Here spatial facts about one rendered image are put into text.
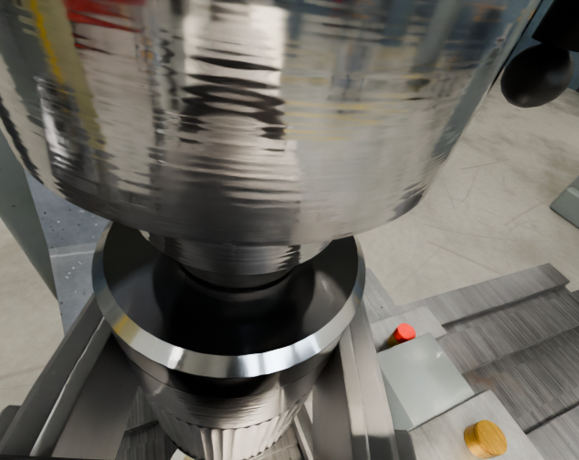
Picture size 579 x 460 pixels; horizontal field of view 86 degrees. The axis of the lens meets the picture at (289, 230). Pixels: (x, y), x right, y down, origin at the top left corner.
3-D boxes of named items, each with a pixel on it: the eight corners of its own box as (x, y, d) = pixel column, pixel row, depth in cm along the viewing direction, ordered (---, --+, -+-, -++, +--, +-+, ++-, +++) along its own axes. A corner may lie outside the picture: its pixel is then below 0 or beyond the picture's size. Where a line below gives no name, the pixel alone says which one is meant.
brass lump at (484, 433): (499, 452, 24) (514, 446, 22) (478, 465, 23) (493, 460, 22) (477, 421, 25) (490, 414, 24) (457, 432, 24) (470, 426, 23)
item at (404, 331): (407, 349, 29) (419, 337, 27) (394, 354, 28) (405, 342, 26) (397, 333, 30) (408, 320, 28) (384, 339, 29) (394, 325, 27)
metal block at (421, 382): (436, 416, 28) (476, 393, 23) (383, 445, 25) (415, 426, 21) (402, 360, 31) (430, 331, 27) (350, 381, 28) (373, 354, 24)
